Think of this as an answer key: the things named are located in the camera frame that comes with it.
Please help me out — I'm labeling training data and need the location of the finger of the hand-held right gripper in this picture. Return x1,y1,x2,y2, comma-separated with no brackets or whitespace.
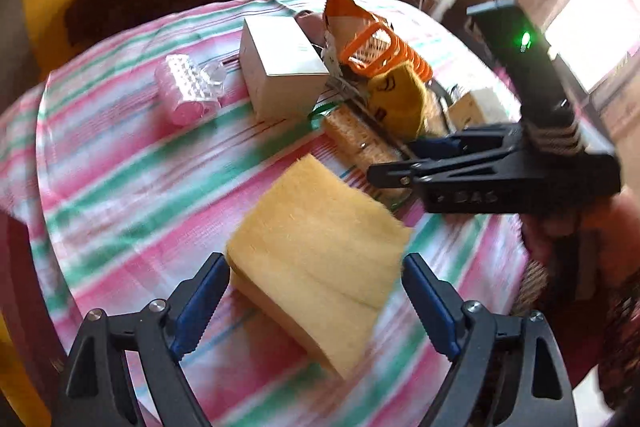
367,142,531,191
412,124,523,158

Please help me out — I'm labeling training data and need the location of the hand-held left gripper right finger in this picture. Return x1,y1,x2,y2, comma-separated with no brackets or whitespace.
402,253,576,427

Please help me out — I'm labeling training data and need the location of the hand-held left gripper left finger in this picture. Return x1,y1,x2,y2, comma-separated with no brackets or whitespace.
55,252,232,427

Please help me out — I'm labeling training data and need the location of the small green and cream box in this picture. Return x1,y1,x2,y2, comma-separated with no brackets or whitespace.
447,88,508,130

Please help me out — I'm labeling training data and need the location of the yellow sponge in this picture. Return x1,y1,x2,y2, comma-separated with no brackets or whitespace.
225,153,413,380

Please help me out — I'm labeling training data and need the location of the orange and white snack bag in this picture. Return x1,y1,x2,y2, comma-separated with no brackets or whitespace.
322,0,381,58

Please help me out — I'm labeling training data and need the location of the person's right hand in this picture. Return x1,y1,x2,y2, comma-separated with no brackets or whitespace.
522,194,640,258

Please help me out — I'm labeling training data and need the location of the yellow sock with face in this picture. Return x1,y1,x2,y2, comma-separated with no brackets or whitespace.
367,62,428,138

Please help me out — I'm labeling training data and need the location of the cracker packet with green ribbon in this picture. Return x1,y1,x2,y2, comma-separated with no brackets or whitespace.
307,99,418,208

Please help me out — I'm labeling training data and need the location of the bright window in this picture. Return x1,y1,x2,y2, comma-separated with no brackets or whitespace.
545,0,640,92

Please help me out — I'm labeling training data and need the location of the metal hand tool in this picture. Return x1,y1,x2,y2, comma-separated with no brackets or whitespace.
325,77,408,158

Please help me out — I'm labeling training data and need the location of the striped tablecloth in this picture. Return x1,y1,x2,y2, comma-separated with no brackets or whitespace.
0,0,531,427

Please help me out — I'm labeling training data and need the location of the white cardboard box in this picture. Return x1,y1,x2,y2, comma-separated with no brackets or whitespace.
238,16,331,120

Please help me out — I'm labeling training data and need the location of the person's patterned clothing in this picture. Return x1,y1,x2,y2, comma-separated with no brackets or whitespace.
515,227,640,408

